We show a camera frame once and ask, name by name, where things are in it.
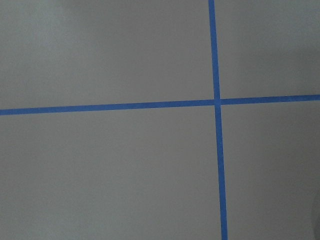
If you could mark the vertical blue tape line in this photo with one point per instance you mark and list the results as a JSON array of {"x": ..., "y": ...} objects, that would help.
[{"x": 218, "y": 121}]

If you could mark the horizontal blue tape line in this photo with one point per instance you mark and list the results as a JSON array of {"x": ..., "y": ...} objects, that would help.
[{"x": 159, "y": 104}]

